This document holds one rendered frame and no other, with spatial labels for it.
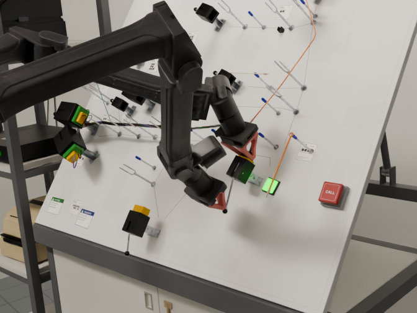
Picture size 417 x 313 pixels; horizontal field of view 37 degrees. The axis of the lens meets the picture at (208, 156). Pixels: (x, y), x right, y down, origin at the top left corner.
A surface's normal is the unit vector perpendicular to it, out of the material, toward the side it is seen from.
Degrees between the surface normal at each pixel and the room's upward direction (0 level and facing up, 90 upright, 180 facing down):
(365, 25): 53
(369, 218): 90
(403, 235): 90
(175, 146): 134
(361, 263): 0
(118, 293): 90
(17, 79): 47
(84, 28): 90
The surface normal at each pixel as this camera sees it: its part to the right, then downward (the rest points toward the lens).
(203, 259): -0.59, -0.40
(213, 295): -0.69, 0.22
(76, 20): 0.61, 0.15
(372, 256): -0.07, -0.97
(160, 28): 0.06, -0.49
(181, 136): 0.54, 0.75
